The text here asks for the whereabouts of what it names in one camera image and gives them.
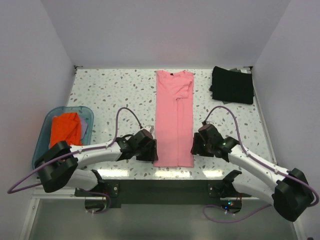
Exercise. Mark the teal plastic basket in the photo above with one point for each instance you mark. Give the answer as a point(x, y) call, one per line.
point(43, 141)

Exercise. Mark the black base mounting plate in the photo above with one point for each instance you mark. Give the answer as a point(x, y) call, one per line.
point(159, 192)

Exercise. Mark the aluminium frame rail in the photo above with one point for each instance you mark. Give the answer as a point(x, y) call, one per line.
point(65, 193)

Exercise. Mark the pink t-shirt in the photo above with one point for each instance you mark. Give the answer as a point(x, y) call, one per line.
point(174, 119)

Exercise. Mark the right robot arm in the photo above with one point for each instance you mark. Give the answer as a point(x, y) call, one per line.
point(288, 191)

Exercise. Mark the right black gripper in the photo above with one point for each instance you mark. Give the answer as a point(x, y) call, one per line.
point(196, 148)

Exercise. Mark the folded black t-shirt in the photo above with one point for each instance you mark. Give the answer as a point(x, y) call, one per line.
point(217, 78)

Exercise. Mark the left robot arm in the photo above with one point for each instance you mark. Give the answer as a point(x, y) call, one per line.
point(63, 165)

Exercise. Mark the orange t-shirt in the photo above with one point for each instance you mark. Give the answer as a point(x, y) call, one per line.
point(66, 127)

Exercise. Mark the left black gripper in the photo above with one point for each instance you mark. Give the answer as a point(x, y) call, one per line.
point(151, 155)

